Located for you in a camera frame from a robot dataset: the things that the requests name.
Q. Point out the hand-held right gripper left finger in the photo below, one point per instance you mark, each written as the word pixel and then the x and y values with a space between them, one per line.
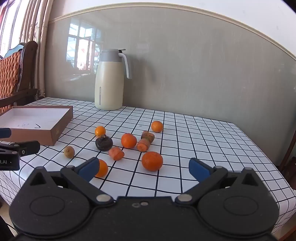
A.
pixel 89 169

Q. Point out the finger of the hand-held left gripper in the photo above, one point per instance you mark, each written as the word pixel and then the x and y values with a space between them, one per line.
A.
pixel 29 147
pixel 5 132

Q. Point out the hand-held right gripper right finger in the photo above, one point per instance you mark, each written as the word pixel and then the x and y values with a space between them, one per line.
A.
pixel 198 168

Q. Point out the small brown fruit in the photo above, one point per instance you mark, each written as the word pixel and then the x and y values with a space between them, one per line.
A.
pixel 69 152

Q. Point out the dark mangosteen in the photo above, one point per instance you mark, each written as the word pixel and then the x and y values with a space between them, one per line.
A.
pixel 104 144

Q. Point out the shallow brown cardboard box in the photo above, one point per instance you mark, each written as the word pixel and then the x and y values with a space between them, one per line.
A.
pixel 34 118

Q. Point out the small yellowish orange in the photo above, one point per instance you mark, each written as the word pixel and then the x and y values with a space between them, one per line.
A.
pixel 100 131

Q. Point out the large orange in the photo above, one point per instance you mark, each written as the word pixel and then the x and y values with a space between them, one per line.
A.
pixel 152 161

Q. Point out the white black checked tablecloth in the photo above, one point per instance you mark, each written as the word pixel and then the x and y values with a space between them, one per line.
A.
pixel 196 132

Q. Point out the wooden sofa orange tufted cushions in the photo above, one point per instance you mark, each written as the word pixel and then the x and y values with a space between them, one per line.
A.
pixel 11 74

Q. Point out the cream thermos jug grey lid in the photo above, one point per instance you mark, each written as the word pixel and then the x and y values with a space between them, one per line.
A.
pixel 108 88

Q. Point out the dark wooden chair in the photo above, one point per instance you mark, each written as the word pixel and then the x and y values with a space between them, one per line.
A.
pixel 289 154

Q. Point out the beige embroidered curtain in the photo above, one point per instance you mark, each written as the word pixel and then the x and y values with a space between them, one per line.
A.
pixel 40 46

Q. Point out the window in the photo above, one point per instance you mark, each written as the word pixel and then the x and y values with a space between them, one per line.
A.
pixel 9 23

